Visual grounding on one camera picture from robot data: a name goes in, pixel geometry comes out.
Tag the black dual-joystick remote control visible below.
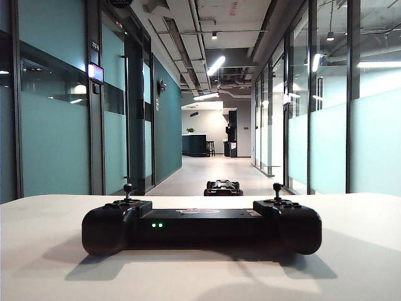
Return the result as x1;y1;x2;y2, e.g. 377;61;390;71
81;182;323;256

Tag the black quadruped robot dog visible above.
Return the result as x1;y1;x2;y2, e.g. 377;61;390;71
203;179;244;197

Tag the dark counter with white top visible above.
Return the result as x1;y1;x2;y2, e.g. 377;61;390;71
181;134;211;157

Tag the black kiosk machine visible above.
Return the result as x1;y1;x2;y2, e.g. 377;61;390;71
223;109;239;158

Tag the long linear ceiling light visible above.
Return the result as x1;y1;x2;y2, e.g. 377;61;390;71
206;56;227;77
192;92;221;102

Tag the glowing room display sign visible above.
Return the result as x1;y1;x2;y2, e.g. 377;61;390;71
88;63;105;84

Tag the long vertical door handle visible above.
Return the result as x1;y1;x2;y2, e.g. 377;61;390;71
120;54;129;180

